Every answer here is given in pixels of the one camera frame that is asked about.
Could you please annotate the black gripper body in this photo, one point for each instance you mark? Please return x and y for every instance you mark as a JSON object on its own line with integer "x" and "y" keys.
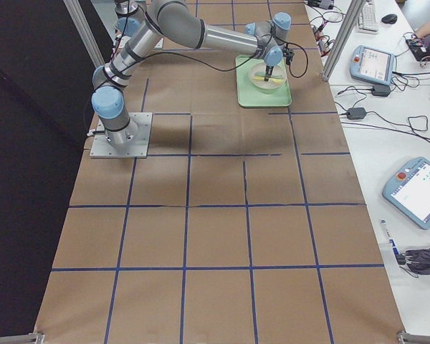
{"x": 269, "y": 69}

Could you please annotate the white round plate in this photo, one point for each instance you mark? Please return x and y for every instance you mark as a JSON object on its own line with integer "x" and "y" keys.
{"x": 266, "y": 87}

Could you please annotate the yellow plastic fork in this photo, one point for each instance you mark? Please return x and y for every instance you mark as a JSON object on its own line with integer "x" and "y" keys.
{"x": 277, "y": 80}

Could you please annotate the green plastic spoon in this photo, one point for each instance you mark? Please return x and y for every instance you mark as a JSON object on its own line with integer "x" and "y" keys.
{"x": 259, "y": 73}

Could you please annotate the light green tray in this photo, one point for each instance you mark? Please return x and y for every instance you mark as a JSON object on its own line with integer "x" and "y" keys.
{"x": 249, "y": 96}

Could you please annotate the black power adapter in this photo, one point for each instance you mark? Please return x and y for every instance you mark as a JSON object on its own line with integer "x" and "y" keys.
{"x": 356, "y": 113}

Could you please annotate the far teach pendant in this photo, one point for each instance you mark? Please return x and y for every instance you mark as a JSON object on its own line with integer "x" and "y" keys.
{"x": 372, "y": 65}

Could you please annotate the teach pendant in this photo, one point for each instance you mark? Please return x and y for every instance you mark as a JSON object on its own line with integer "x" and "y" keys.
{"x": 409, "y": 191}
{"x": 372, "y": 65}

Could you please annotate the white keyboard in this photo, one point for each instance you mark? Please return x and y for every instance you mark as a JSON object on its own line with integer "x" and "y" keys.
{"x": 367, "y": 21}

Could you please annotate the black computer mouse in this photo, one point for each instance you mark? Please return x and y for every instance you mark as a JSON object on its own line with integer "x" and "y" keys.
{"x": 389, "y": 19}

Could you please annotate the near teach pendant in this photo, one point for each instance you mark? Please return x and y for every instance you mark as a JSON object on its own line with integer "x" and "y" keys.
{"x": 409, "y": 191}

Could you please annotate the black curtain panel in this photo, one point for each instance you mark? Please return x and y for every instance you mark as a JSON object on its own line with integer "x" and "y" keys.
{"x": 45, "y": 83}

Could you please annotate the dark folded umbrella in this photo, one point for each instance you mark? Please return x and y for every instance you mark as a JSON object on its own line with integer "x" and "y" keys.
{"x": 415, "y": 262}

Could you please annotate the aluminium frame post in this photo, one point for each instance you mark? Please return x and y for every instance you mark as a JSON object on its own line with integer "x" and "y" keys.
{"x": 346, "y": 27}

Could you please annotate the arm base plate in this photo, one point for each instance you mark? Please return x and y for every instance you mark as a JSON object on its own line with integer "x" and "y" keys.
{"x": 131, "y": 142}

